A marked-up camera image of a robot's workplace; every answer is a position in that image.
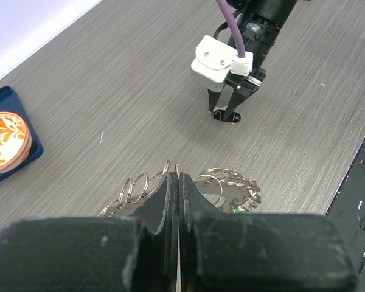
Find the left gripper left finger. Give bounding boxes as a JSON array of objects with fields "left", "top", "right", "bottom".
[{"left": 0, "top": 173, "right": 178, "bottom": 291}]

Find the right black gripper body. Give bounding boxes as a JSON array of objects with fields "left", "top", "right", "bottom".
[{"left": 225, "top": 68, "right": 266, "bottom": 97}]

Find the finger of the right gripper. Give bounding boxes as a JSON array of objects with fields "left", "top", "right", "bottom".
[
  {"left": 225, "top": 89, "right": 246, "bottom": 116},
  {"left": 207, "top": 89, "right": 223, "bottom": 112}
]

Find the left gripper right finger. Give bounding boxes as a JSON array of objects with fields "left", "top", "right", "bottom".
[{"left": 179, "top": 173, "right": 360, "bottom": 292}]

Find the green key tag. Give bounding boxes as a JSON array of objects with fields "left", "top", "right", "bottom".
[{"left": 232, "top": 207, "right": 249, "bottom": 214}]

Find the large metal keyring with rings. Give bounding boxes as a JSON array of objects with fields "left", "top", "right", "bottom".
[{"left": 99, "top": 161, "right": 262, "bottom": 218}]

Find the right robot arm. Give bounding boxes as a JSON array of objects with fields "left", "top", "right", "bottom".
[{"left": 208, "top": 1, "right": 296, "bottom": 123}]

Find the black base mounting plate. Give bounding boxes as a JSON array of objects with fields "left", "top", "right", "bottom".
[{"left": 325, "top": 137, "right": 365, "bottom": 291}]

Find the red patterned small bowl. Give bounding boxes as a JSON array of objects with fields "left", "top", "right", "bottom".
[{"left": 0, "top": 111, "right": 32, "bottom": 174}]

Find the dark blue tray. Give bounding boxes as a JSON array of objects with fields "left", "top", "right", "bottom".
[{"left": 0, "top": 86, "right": 43, "bottom": 182}]

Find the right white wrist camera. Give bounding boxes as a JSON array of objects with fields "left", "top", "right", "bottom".
[{"left": 190, "top": 35, "right": 254, "bottom": 92}]

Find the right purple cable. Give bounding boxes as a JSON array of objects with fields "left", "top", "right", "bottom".
[{"left": 215, "top": 0, "right": 247, "bottom": 60}]

